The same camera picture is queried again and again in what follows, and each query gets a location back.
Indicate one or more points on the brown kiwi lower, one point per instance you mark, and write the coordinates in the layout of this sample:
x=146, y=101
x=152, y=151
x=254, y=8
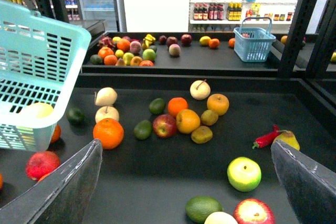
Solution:
x=202, y=135

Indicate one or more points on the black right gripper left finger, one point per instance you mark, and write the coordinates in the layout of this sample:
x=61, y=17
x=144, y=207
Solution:
x=64, y=195

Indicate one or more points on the white pear left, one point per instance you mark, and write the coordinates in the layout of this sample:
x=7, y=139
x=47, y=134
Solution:
x=105, y=97

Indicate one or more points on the bright green apple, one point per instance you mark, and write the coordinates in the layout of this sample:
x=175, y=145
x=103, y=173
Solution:
x=244, y=174

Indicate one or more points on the brown kiwi upper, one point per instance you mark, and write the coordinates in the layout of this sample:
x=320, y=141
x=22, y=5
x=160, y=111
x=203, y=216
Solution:
x=209, y=117

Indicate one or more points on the yellow lemon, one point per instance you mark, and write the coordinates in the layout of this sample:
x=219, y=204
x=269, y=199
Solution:
x=37, y=110

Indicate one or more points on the yellow orange fruit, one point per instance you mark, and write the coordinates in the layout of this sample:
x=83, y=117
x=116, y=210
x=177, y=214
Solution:
x=187, y=121

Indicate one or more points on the black shelf frame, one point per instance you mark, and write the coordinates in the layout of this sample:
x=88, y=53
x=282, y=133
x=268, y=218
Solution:
x=317, y=64

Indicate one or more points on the red apple front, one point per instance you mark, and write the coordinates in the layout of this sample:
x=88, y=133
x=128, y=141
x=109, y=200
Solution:
x=253, y=210

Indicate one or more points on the red pomegranate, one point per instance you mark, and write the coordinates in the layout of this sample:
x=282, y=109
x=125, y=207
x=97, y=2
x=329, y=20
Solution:
x=41, y=163

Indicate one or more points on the red apple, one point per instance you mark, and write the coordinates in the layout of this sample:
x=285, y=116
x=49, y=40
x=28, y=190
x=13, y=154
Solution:
x=164, y=126
x=253, y=210

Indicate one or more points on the white apple with stem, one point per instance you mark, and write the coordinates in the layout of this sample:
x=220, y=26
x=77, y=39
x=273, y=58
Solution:
x=107, y=112

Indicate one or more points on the yellow pear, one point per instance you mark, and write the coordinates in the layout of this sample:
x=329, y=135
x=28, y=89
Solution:
x=288, y=137

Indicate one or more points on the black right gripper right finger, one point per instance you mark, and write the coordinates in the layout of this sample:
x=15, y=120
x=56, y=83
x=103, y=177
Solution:
x=310, y=186

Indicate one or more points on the small blue basket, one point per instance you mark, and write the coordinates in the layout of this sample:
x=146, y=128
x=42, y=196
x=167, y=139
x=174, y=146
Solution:
x=253, y=44

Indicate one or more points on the large green avocado front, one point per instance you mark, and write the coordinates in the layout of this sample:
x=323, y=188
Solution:
x=198, y=208

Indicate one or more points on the green lime upper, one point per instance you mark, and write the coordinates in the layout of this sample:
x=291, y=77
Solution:
x=157, y=106

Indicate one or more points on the golden apple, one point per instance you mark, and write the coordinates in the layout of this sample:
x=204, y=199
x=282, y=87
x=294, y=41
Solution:
x=218, y=103

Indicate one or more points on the teal plastic shopping basket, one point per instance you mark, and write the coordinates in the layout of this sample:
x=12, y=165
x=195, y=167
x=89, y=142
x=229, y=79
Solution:
x=40, y=60

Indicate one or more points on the red chili pepper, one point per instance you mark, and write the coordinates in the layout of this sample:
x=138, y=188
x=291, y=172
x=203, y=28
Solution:
x=267, y=139

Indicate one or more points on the brown kiwi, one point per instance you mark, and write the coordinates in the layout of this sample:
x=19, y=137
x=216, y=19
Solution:
x=202, y=135
x=209, y=117

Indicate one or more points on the orange persimmon with leaf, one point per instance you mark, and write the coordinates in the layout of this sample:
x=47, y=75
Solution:
x=56, y=135

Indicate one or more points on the small orange tangerine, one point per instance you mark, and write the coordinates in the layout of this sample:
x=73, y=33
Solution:
x=175, y=105

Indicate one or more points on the dark green avocado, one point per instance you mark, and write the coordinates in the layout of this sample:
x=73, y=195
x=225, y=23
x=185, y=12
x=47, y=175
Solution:
x=75, y=116

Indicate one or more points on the large round orange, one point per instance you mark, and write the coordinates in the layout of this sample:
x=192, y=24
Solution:
x=110, y=132

